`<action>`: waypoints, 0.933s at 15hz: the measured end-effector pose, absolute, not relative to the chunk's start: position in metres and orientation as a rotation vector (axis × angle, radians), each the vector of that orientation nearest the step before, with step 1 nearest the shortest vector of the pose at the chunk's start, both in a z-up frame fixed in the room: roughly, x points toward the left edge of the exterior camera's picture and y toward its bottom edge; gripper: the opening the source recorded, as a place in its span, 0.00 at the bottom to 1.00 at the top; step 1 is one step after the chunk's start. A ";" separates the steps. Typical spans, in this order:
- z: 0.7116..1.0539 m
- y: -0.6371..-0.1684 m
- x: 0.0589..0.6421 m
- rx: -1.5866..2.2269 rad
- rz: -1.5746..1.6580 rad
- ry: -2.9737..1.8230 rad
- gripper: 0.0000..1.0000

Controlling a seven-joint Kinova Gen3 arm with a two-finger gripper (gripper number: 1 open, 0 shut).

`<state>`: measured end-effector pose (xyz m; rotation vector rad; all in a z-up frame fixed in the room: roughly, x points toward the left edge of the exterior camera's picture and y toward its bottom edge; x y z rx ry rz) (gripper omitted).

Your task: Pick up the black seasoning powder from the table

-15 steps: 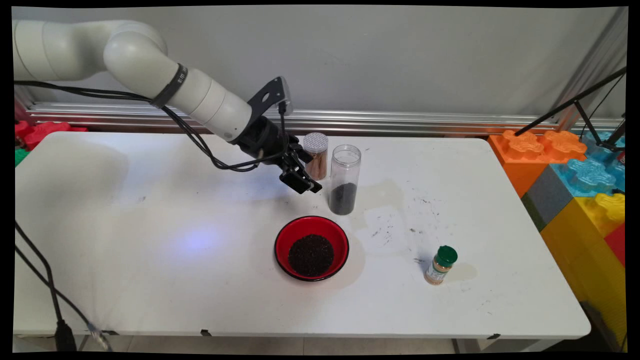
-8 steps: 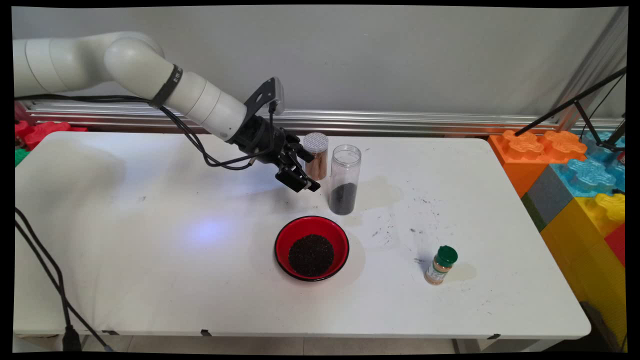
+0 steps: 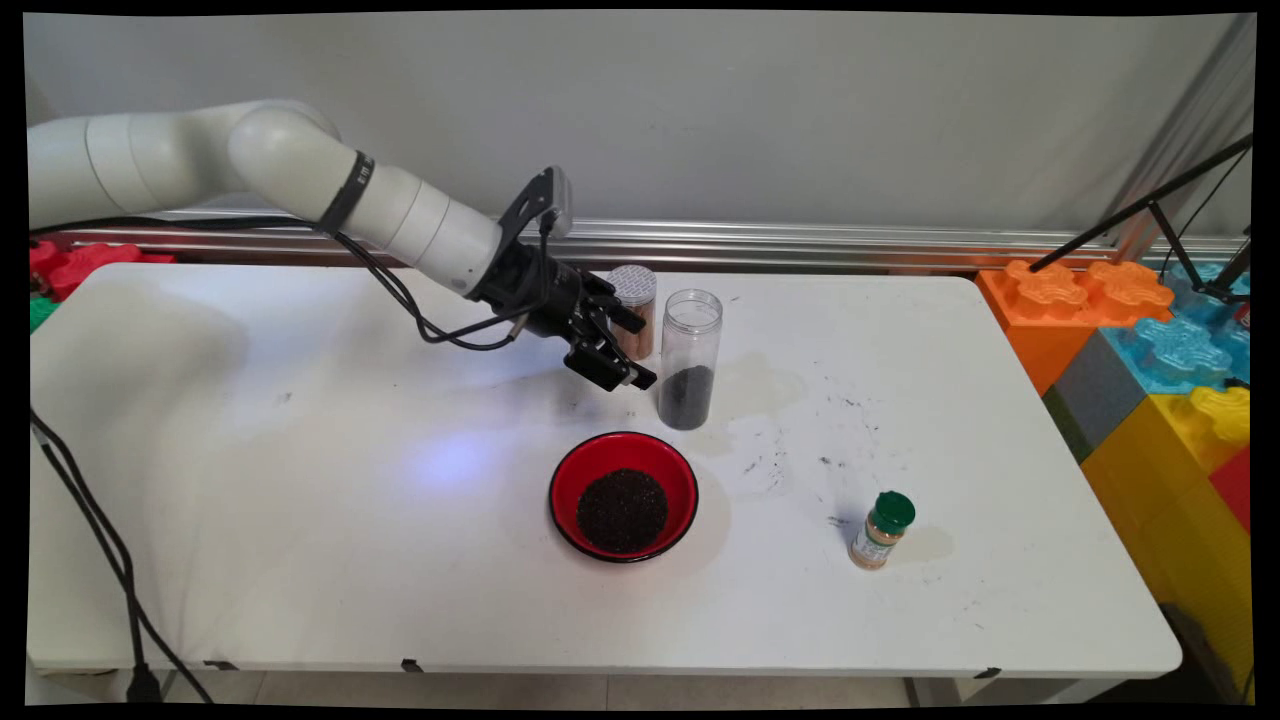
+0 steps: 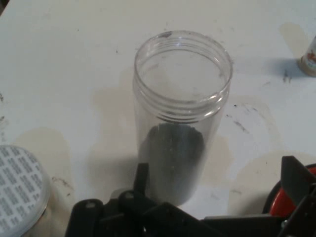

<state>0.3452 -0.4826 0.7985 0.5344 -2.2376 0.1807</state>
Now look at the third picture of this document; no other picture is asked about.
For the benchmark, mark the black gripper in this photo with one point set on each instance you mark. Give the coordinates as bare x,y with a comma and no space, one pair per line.
535,295

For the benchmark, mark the clear plastic jar black seeds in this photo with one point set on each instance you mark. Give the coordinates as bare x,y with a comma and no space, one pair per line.
690,400

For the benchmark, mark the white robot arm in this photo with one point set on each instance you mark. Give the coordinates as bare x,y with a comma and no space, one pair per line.
280,150

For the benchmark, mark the cinnamon stick jar perforated lid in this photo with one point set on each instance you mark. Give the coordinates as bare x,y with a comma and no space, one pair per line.
640,283

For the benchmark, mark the red bowl with black rim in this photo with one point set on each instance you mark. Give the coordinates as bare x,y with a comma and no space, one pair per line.
600,465

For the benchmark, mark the pile of black seeds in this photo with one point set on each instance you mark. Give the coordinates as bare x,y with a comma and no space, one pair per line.
622,510

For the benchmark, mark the spice bottle with green cap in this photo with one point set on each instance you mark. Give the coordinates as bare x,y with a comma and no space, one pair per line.
880,535

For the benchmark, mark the large orange building block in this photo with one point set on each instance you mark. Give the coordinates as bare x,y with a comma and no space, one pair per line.
1040,340

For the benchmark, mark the large grey building block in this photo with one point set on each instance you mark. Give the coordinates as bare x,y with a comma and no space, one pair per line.
1095,395

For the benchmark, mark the black tripod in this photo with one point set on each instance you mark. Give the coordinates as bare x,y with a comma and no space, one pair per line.
1100,229

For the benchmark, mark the red studded toy block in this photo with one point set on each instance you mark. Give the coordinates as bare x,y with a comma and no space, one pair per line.
75,265

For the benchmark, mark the large blue building block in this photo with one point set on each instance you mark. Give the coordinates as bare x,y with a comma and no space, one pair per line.
1170,350

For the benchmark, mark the green toy block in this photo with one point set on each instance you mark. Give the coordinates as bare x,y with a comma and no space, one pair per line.
40,312

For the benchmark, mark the large red building block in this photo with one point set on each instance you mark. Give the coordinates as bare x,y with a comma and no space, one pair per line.
1235,490

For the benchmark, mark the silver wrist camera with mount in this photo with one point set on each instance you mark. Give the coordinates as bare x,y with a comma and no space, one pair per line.
540,195

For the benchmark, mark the aluminium rail along wall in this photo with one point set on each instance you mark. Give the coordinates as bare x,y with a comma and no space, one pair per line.
800,245

